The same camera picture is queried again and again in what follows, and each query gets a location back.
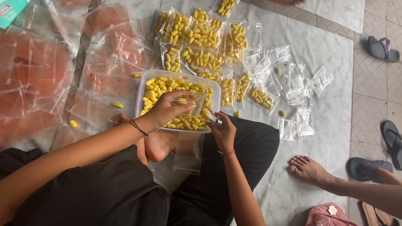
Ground empty clear flat bag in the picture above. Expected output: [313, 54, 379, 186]
[173, 131, 205, 176]

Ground person's bare foot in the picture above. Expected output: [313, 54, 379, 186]
[114, 113, 180, 167]

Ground person's left hand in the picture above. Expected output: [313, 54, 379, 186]
[143, 89, 197, 132]

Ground heap of yellow candies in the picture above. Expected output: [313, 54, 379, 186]
[140, 77, 214, 131]

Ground small clear plastic bag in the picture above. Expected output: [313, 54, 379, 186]
[171, 92, 208, 119]

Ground person's right hand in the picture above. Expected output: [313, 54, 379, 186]
[206, 112, 237, 153]

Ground grey flip-flop purple strap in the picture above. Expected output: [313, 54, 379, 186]
[367, 35, 401, 63]

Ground person's black trousers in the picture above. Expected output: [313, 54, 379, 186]
[0, 114, 280, 226]

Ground large white plastic sheet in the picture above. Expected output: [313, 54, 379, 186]
[0, 0, 355, 226]

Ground dark grey flip-flop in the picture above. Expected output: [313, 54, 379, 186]
[347, 157, 394, 183]

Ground heap of clear plastic bags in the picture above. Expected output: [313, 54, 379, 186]
[0, 0, 157, 149]

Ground black flip-flop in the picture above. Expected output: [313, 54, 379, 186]
[380, 120, 402, 171]

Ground tan sandals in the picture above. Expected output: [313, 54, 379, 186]
[361, 202, 401, 226]

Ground pink striped bag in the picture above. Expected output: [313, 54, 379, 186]
[305, 202, 359, 226]

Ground scattered crumpled empty packets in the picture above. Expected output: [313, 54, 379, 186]
[243, 45, 334, 143]

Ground clear plastic container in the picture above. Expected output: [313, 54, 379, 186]
[135, 69, 222, 133]

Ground black wrist band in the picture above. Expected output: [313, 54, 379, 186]
[129, 119, 149, 137]

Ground teal cardboard box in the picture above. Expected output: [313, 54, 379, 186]
[0, 0, 31, 30]

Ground pile of filled candy packets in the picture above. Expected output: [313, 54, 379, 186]
[154, 0, 280, 117]

